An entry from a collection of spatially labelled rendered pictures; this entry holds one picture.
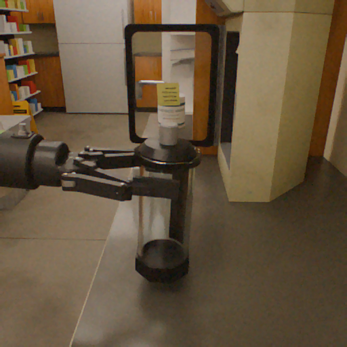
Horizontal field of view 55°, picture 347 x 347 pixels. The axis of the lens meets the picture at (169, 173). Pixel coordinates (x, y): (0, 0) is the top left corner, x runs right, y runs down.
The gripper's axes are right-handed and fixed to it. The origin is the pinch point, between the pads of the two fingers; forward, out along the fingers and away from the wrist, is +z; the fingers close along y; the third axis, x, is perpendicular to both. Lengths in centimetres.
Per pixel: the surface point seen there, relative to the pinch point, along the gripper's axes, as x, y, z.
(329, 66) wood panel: -16, 69, 51
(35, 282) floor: 123, 103, -70
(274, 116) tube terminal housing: -4.8, 31.6, 25.2
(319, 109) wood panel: -1, 69, 52
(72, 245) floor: 122, 141, -59
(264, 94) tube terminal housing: -9.8, 31.6, 21.8
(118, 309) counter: 22.3, -7.6, -5.3
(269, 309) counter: 19.8, -6.7, 20.2
